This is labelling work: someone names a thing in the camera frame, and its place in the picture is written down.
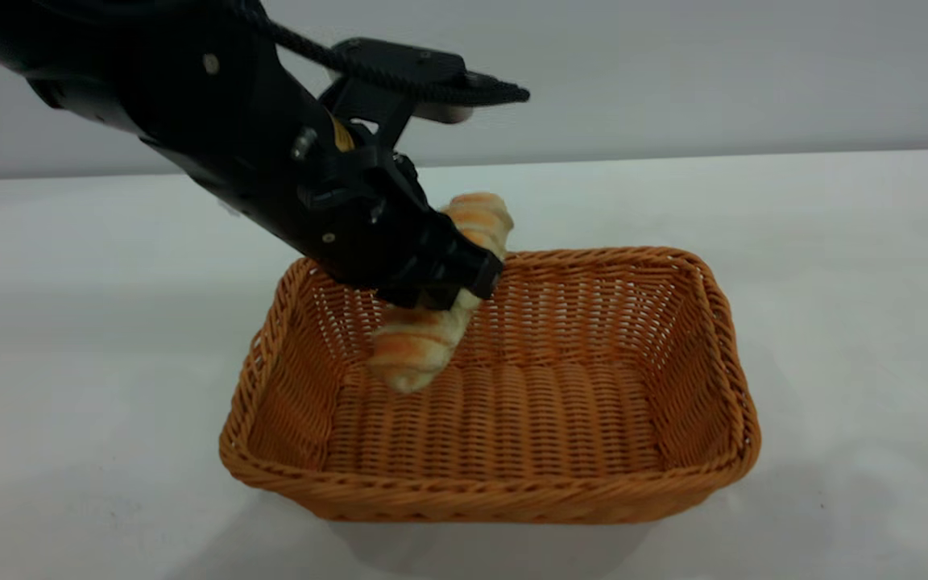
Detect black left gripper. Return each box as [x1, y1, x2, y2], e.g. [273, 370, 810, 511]
[291, 143, 506, 312]

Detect orange woven wicker basket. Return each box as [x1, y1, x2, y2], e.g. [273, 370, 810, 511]
[219, 246, 762, 525]

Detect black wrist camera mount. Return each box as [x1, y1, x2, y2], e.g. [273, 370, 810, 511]
[319, 37, 531, 154]

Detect striped orange bread roll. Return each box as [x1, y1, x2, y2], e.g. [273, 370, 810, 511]
[366, 192, 515, 395]

